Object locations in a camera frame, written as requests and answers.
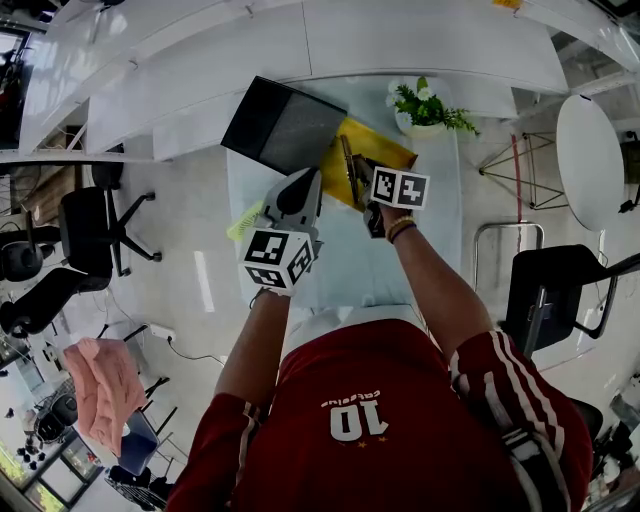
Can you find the round white side table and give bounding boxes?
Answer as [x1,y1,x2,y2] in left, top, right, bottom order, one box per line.
[555,93,626,232]

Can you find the person's left forearm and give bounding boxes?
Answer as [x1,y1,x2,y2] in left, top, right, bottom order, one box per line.
[213,288,292,407]

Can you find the white power strip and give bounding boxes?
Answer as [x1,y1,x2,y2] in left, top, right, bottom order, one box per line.
[147,322,177,344]

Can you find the black round stool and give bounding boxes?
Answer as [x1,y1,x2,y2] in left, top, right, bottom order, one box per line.
[0,210,62,283]

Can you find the yellow mat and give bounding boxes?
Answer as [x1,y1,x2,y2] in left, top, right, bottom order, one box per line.
[317,117,419,213]

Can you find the beaded wrist bracelets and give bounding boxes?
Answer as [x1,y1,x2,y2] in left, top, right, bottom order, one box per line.
[384,214,418,245]

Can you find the small brown metal tool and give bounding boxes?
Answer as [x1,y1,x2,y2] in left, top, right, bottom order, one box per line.
[339,134,367,206]

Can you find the yellow-green comb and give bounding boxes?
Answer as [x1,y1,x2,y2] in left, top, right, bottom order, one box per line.
[225,199,266,242]

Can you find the chrome tube chair frame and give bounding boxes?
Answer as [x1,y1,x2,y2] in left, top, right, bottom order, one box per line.
[472,221,546,292]

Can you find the long white counter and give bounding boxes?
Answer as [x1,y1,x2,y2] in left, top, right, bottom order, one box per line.
[17,0,571,162]

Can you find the green plant in white pot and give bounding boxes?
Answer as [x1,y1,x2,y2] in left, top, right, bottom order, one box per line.
[384,75,480,140]

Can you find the black rectangular container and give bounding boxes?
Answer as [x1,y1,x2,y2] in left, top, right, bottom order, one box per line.
[220,75,349,176]

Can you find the red striped shirt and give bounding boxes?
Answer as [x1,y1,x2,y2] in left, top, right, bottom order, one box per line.
[165,318,594,512]

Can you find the black swivel office chair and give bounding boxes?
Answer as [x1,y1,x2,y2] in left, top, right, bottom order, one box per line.
[57,160,163,279]

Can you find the wire frame table base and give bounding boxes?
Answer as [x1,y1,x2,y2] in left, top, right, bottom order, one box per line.
[478,131,569,211]

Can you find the pink cloth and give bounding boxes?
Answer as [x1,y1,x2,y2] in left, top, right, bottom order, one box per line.
[62,337,148,457]

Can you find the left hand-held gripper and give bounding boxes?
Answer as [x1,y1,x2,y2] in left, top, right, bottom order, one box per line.
[238,166,325,297]

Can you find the black reclined office chair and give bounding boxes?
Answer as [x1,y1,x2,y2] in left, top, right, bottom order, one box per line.
[0,267,113,339]

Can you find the black chair with metal frame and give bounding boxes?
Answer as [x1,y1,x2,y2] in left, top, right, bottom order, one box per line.
[500,243,640,359]

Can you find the blue chair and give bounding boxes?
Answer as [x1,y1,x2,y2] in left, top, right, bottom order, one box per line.
[117,409,161,477]

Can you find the person's right forearm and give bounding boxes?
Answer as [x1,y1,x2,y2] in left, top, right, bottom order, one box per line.
[380,205,494,360]

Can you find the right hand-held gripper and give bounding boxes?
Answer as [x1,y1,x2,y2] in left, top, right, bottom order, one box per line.
[355,157,431,239]

